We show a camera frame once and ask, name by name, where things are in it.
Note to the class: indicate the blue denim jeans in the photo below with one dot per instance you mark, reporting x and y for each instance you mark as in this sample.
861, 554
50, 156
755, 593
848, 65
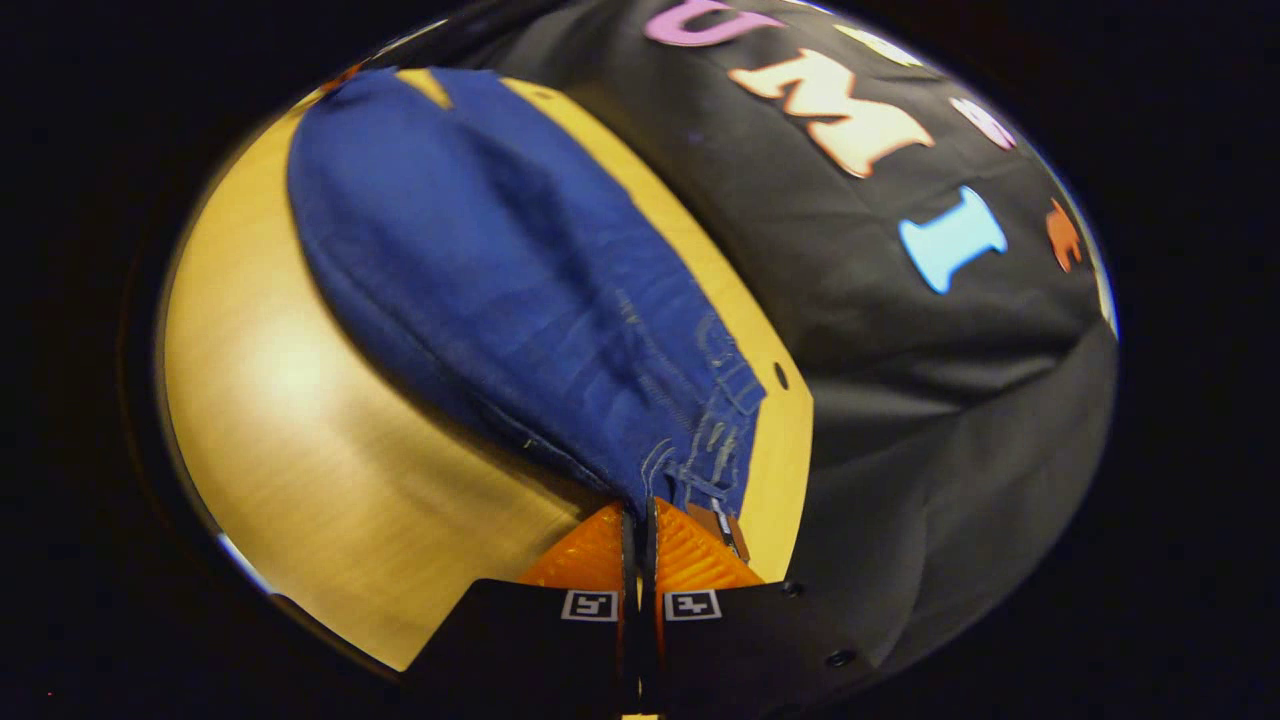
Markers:
480, 260

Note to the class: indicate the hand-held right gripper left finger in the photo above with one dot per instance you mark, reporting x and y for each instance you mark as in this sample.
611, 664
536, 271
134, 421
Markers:
540, 640

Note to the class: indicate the black backdrop cloth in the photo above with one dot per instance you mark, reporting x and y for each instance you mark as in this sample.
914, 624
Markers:
900, 400

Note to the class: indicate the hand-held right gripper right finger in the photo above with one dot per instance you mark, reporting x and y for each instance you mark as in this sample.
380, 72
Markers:
740, 640

